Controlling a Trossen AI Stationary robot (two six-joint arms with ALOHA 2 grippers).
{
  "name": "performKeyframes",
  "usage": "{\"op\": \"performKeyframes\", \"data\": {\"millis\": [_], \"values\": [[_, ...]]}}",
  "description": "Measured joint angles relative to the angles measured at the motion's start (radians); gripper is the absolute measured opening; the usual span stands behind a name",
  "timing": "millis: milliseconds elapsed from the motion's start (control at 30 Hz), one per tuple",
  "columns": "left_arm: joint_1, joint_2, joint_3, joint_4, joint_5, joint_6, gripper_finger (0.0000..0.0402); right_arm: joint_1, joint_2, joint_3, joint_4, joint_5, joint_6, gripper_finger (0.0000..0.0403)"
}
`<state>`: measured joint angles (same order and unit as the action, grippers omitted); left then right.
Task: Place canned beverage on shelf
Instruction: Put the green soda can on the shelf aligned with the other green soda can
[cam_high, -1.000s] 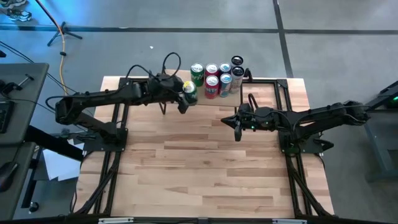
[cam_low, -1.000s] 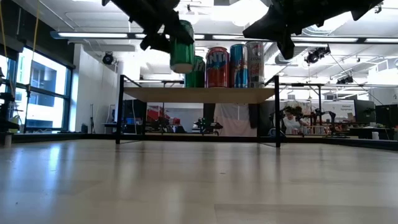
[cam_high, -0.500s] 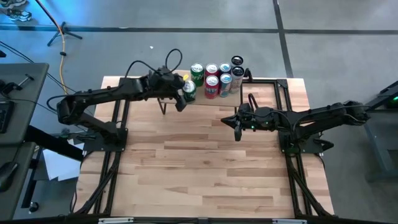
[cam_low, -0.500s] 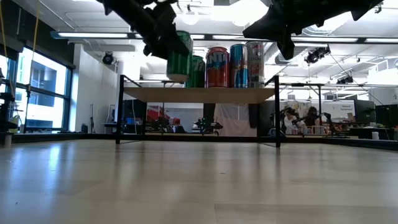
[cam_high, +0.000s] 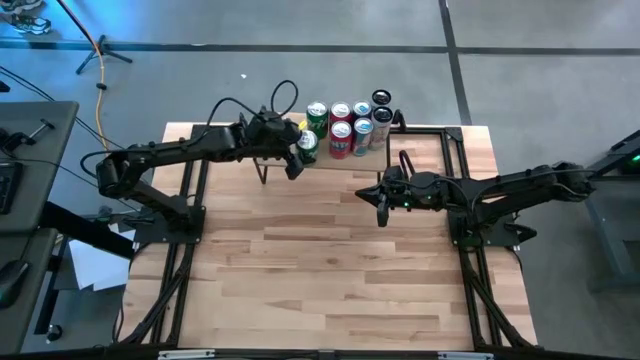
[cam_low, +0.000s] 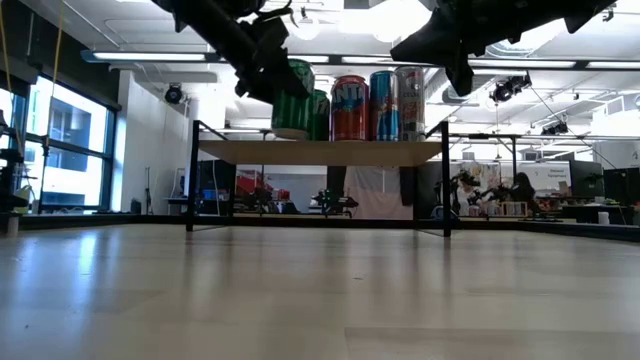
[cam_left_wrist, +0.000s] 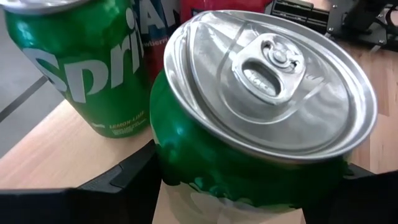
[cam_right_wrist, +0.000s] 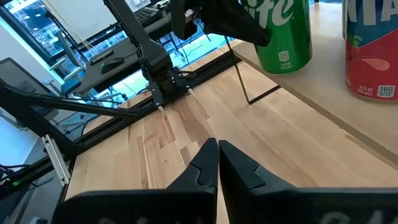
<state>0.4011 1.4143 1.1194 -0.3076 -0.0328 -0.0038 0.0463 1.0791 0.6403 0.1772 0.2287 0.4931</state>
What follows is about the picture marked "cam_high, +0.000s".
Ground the black computer mouse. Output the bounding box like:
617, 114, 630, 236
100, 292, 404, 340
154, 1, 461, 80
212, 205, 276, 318
0, 259, 30, 309

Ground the yellow cable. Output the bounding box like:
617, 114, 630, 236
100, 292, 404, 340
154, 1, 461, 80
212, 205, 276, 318
94, 49, 112, 149

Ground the black aluminium table frame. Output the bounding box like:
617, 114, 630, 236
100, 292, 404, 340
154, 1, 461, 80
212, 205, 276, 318
112, 122, 539, 351

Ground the dark grey desk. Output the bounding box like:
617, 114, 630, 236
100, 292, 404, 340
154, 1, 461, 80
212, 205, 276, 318
0, 99, 80, 236
0, 227, 60, 355

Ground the red soda can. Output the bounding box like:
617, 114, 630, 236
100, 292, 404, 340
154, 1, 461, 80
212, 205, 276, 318
328, 120, 354, 160
329, 101, 354, 126

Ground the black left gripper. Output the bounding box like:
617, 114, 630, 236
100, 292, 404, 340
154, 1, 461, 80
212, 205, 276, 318
246, 111, 306, 182

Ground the black tripod stand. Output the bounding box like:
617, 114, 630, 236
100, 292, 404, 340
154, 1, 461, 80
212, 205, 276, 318
54, 0, 134, 76

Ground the black metal strut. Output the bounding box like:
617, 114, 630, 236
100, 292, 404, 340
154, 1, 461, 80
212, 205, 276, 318
39, 199, 137, 260

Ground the black keyboard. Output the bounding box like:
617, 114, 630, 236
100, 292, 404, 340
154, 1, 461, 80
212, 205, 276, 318
0, 161, 22, 215

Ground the black floor cable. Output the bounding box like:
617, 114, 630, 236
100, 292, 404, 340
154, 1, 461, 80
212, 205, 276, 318
0, 64, 126, 151

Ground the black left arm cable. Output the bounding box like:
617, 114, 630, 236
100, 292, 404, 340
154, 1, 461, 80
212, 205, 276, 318
204, 78, 300, 129

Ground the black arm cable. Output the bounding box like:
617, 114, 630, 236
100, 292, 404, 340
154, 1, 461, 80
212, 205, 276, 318
204, 78, 300, 129
397, 148, 417, 177

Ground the green soda can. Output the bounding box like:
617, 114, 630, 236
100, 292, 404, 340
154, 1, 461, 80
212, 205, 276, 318
305, 100, 330, 140
295, 129, 320, 165

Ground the dark grey cart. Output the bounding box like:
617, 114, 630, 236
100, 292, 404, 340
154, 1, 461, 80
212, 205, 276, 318
584, 128, 640, 291

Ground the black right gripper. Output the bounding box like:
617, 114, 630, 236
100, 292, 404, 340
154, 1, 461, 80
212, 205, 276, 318
354, 166, 447, 229

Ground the white paper sheet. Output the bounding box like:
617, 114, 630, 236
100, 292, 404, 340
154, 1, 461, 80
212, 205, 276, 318
67, 237, 136, 292

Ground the silver metal bracket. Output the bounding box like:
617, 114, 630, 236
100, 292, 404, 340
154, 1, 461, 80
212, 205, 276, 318
157, 349, 216, 360
437, 351, 495, 360

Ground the slim blue silver can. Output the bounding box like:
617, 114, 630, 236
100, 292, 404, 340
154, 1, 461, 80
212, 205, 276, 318
352, 99, 374, 121
351, 117, 375, 157

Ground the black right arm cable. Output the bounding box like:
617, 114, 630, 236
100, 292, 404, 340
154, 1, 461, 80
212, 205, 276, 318
397, 148, 417, 177

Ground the person's shoe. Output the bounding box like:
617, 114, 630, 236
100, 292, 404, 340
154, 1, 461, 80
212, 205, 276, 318
0, 0, 45, 14
8, 14, 53, 36

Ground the black desk clamp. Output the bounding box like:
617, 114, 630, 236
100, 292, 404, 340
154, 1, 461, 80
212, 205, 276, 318
0, 127, 37, 151

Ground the wooden shelf black metal frame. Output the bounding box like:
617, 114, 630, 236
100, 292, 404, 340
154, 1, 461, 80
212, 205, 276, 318
252, 110, 396, 185

